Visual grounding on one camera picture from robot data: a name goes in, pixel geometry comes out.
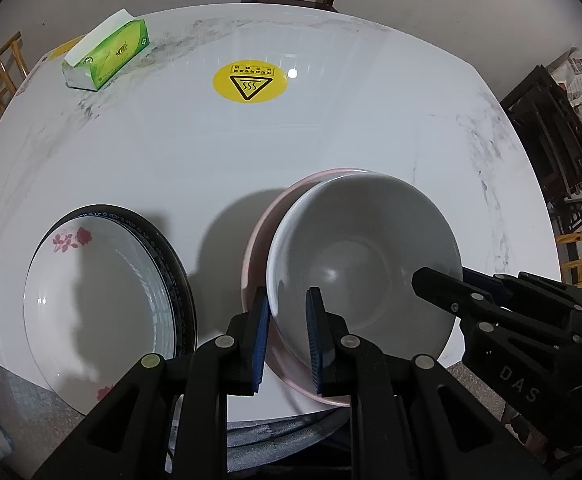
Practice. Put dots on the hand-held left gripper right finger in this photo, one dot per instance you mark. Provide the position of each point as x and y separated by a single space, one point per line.
315 345

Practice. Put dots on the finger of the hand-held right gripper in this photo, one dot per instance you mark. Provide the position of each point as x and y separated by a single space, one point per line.
441 290
541 290

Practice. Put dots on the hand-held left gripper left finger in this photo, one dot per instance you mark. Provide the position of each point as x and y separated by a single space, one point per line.
260 345

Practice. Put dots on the large pink bowl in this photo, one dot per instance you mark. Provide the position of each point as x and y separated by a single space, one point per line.
256 260

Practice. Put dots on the white bowl with cartoon print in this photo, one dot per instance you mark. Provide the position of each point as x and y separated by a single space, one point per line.
361 260

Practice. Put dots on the large blue floral plate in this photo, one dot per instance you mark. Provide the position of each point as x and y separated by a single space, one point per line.
188 290

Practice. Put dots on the small blue floral plate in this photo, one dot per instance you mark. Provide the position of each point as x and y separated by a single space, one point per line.
168 265

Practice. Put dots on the white plate with pink flowers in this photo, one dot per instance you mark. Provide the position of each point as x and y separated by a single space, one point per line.
96 310

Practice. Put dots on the bamboo stool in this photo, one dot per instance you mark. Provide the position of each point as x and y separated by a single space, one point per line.
578 250

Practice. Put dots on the dark wooden stool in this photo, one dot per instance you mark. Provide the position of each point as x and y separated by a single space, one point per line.
571 212

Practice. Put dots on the yellow round warning sticker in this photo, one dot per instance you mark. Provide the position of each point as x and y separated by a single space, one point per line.
63 50
251 82

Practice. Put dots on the green tissue pack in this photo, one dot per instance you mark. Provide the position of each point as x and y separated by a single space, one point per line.
113 52

